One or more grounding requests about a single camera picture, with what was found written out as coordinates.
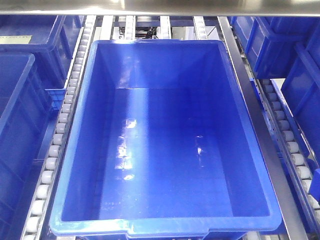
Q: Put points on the blue bin right far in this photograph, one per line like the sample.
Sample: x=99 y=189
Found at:
x=269 y=41

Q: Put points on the left white roller track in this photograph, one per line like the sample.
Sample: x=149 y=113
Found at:
x=49 y=173

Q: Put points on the blue bin left near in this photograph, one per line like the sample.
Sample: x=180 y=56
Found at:
x=25 y=107

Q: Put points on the steel shelf top beam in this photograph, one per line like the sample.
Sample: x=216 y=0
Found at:
x=288 y=8

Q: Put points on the right white roller track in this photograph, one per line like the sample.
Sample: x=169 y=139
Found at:
x=293 y=149

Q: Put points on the blue bin right near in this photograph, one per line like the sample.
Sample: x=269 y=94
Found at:
x=301 y=90

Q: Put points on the large blue target bin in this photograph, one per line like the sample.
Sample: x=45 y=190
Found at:
x=162 y=146

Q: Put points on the blue bin left far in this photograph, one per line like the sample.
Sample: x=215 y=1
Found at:
x=50 y=38

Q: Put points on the white roller track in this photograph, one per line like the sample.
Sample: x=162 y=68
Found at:
x=49 y=173
x=293 y=149

